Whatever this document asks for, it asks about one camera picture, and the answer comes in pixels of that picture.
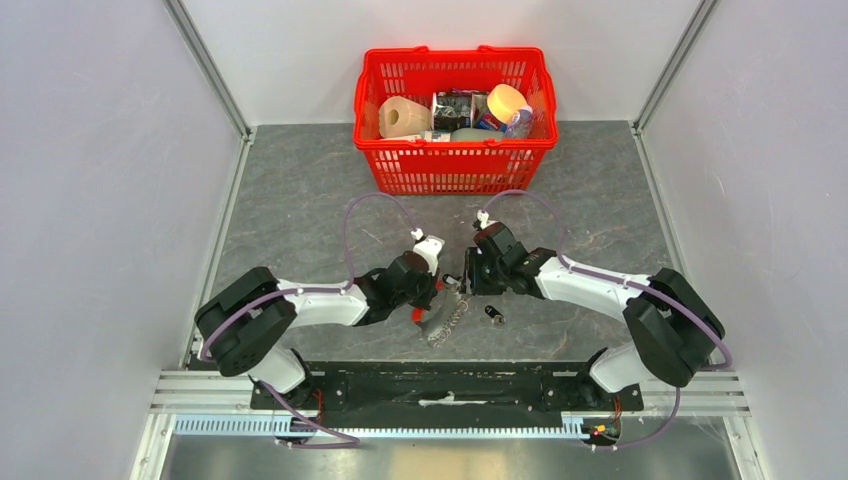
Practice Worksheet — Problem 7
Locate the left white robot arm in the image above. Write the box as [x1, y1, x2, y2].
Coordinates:
[195, 251, 438, 409]

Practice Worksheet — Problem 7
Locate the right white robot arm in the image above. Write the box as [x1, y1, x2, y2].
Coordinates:
[466, 221, 727, 409]

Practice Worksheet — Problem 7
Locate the silver key with black tag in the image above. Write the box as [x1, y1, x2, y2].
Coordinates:
[484, 305, 506, 326]

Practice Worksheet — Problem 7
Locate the clear plastic bottle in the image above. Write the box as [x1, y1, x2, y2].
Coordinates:
[503, 105, 534, 140]

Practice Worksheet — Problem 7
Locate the dark snack packet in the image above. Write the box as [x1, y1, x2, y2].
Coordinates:
[431, 92, 473, 132]

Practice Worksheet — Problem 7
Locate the orange sponge disc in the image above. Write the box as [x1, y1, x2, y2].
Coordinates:
[486, 83, 527, 124]

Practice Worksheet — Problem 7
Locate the toilet paper roll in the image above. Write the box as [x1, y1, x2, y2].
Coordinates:
[378, 96, 432, 138]

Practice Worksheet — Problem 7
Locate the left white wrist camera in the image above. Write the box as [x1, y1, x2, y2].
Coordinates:
[410, 228, 444, 276]

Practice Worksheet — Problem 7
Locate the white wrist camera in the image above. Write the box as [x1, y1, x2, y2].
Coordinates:
[410, 228, 444, 276]
[473, 210, 493, 231]

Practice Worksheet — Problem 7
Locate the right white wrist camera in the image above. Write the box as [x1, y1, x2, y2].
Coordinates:
[473, 210, 493, 231]

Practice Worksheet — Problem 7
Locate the white toothed cable strip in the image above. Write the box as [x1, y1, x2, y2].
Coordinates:
[173, 415, 588, 440]

